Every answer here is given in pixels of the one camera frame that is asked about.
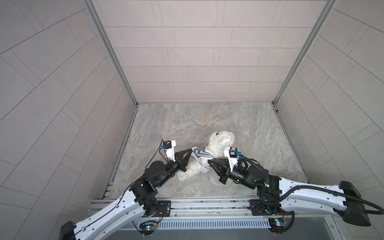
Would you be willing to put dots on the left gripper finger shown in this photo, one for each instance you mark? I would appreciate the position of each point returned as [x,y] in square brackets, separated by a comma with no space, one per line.
[184,154]
[184,164]

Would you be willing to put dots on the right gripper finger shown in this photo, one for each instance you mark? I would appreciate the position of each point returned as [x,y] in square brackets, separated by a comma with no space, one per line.
[219,169]
[220,161]

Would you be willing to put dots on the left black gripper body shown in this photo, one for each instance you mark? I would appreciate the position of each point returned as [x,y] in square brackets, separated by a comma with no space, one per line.
[178,164]

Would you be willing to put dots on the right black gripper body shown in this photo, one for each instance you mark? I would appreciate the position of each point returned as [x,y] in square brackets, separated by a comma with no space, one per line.
[237,177]

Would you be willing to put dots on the white teddy bear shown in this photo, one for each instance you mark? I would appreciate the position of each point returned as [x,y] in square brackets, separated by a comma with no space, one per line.
[198,162]

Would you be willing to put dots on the blue white striped sweater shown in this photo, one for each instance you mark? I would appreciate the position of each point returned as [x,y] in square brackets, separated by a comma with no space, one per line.
[202,155]

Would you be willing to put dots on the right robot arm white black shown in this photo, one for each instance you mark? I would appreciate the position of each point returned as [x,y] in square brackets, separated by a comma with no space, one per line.
[278,194]

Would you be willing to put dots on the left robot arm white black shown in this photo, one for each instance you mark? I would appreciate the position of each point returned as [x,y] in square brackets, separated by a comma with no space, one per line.
[139,199]

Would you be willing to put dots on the white ventilation grille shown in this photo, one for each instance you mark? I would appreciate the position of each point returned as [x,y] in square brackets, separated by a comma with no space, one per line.
[215,224]

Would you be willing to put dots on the right green circuit board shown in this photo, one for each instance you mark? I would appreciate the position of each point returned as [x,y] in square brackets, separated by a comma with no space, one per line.
[277,224]

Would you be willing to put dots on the green circuit board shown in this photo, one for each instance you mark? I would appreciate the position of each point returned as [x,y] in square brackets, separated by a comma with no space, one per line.
[148,227]
[277,224]

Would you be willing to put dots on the left green circuit board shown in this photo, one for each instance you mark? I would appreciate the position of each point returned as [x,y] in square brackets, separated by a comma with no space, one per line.
[148,227]

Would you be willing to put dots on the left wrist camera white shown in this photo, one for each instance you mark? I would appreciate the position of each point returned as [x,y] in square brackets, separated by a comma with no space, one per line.
[169,148]

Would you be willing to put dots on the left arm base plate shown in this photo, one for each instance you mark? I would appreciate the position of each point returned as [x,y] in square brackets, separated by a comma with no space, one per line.
[158,209]

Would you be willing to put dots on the aluminium mounting rail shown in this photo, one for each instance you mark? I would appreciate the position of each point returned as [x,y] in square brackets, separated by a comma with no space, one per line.
[233,208]

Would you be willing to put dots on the left corner aluminium post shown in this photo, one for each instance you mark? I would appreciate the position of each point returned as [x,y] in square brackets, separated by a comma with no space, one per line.
[90,7]

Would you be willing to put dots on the corner aluminium post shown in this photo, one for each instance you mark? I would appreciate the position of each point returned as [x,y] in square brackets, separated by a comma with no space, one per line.
[326,11]
[90,7]

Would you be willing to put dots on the right corner aluminium post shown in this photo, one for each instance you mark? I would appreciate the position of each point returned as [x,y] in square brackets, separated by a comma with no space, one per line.
[326,11]

